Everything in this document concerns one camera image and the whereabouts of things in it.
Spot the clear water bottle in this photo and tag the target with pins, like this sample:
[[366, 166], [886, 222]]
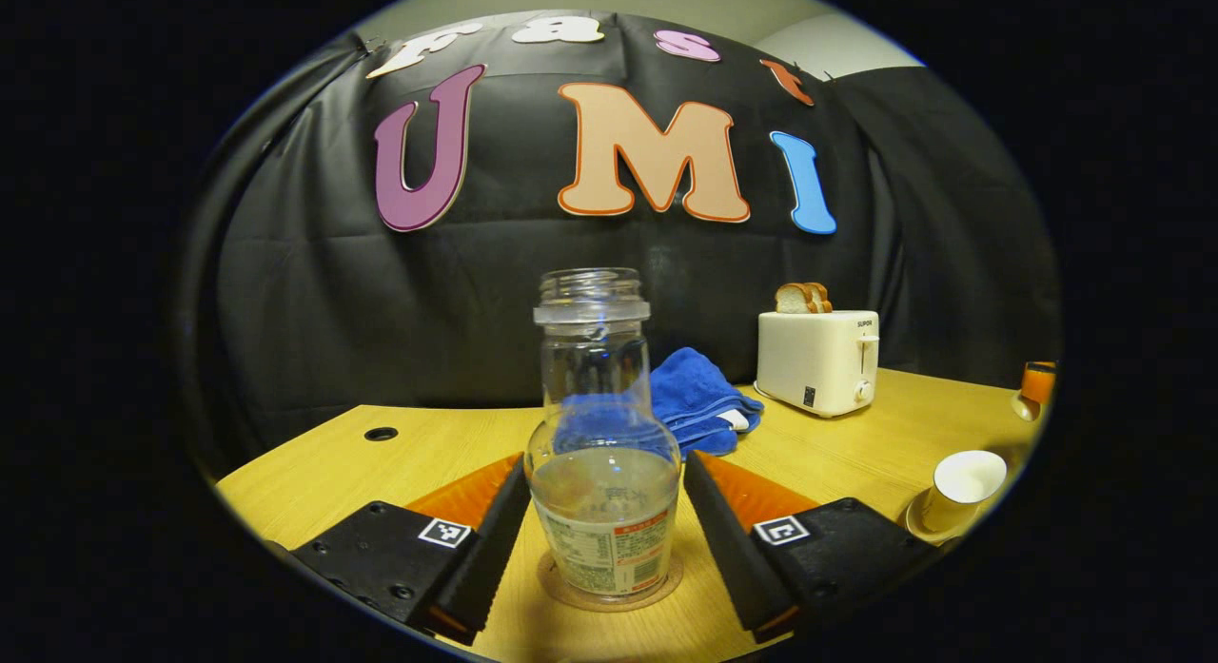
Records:
[[604, 511]]

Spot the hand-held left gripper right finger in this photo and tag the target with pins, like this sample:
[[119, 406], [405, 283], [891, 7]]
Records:
[[728, 549]]

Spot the round wooden coaster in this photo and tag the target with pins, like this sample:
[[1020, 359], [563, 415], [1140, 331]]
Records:
[[552, 587]]

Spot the black backdrop cloth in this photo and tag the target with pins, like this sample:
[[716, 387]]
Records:
[[314, 311]]

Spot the white toaster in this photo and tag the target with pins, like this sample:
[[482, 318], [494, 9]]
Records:
[[814, 363]]

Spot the blue towel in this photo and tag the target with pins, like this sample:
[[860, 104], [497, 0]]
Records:
[[704, 387]]

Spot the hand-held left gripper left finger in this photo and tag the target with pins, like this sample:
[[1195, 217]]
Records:
[[485, 549]]

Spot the cream teacup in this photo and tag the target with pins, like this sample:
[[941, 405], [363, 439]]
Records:
[[961, 487]]

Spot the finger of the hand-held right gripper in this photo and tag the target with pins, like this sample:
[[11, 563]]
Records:
[[1037, 382]]

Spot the bread slice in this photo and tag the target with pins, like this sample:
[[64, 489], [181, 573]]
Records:
[[820, 297], [792, 300]]

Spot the cream teacup lid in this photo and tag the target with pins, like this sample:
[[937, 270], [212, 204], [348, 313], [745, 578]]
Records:
[[1025, 408]]

